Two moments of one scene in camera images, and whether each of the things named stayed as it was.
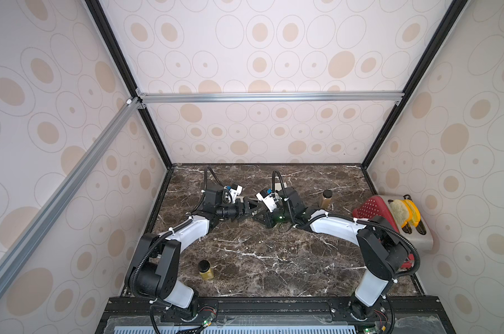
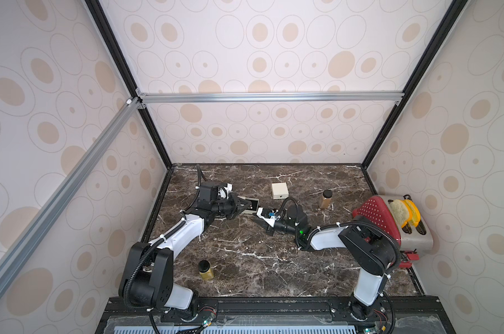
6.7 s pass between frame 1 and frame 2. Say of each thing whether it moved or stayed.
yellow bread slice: stayed
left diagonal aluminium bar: stayed
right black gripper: moved
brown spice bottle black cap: stayed
